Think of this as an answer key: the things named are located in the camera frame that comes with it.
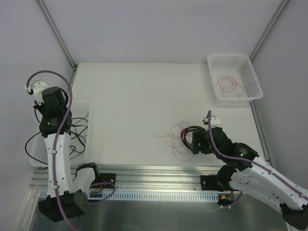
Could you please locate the thin red wire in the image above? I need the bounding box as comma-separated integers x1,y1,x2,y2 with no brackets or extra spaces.
215,75,245,98
156,121,197,162

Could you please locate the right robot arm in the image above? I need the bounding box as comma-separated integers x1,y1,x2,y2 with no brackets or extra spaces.
191,127,308,231

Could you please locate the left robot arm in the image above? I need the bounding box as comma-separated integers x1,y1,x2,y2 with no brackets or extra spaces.
35,87,101,222

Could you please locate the right white plastic basket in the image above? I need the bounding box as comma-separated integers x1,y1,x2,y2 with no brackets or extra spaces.
207,53,263,107

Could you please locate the white plastic basket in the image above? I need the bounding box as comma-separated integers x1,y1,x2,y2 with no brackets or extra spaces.
26,101,91,167
207,53,263,107

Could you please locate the left white plastic basket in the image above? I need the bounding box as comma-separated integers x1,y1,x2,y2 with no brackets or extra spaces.
26,101,91,167

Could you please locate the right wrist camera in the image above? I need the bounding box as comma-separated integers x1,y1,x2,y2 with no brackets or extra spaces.
202,115,221,128

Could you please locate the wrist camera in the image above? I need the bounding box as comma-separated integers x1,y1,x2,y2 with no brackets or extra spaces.
202,115,221,128
25,80,48,103

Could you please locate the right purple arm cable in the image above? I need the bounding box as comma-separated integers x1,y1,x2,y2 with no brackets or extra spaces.
207,110,308,200

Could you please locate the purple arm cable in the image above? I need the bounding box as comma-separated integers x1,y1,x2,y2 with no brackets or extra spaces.
207,110,308,200
26,70,116,229

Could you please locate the white slotted cable duct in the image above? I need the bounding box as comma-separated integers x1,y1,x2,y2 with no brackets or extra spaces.
39,190,220,202

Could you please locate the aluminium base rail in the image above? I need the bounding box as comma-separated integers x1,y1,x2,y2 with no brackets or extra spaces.
30,164,248,195

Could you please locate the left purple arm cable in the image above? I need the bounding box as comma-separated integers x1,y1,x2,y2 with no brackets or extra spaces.
26,70,116,229

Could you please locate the right aluminium frame post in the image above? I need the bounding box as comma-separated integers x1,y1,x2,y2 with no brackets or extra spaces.
249,0,291,62

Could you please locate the aluminium frame post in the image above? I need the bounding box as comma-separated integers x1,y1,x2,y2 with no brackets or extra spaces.
35,0,77,70
249,0,291,62

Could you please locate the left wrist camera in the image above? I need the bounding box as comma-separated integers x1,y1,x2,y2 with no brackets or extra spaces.
25,80,48,103

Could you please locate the left aluminium frame post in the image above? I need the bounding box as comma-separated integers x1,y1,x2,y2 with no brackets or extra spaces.
35,0,77,70

